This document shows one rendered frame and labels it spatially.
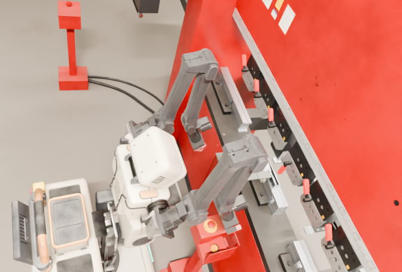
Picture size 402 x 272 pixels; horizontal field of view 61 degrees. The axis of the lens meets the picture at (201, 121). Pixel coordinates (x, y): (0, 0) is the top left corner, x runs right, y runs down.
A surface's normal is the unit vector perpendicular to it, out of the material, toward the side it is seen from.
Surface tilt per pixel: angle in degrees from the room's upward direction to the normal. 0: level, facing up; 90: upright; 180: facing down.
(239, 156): 13
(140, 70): 0
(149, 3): 90
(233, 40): 90
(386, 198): 90
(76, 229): 0
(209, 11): 90
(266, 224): 0
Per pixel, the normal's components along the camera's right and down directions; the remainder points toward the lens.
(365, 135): -0.94, 0.05
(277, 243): 0.23, -0.63
